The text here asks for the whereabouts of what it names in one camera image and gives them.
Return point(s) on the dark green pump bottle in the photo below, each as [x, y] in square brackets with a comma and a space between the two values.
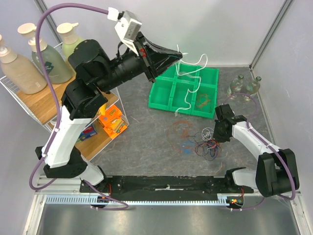
[56, 68]

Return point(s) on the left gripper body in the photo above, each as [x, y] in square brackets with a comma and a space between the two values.
[144, 51]

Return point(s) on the green compartment bin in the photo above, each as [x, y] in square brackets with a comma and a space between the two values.
[190, 90]

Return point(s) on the blue snack box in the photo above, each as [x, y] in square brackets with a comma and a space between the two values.
[89, 132]

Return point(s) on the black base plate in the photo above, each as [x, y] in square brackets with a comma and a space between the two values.
[169, 188]

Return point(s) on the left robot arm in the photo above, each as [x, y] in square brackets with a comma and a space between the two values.
[96, 75]

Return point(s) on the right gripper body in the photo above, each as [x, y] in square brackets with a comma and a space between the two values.
[220, 131]

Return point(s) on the beige pump bottle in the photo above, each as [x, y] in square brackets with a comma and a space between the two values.
[20, 70]

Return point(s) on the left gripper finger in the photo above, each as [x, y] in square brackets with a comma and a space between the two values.
[160, 62]
[151, 48]

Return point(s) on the orange snack box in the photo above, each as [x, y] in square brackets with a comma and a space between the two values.
[112, 122]

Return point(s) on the yellow candy bag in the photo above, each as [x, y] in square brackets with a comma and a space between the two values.
[101, 111]

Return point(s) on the light green pump bottle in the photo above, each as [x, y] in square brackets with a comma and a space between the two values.
[70, 39]

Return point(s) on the right clear glass bottle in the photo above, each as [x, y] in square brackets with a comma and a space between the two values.
[253, 87]

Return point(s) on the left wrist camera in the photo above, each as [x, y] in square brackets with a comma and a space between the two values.
[127, 26]

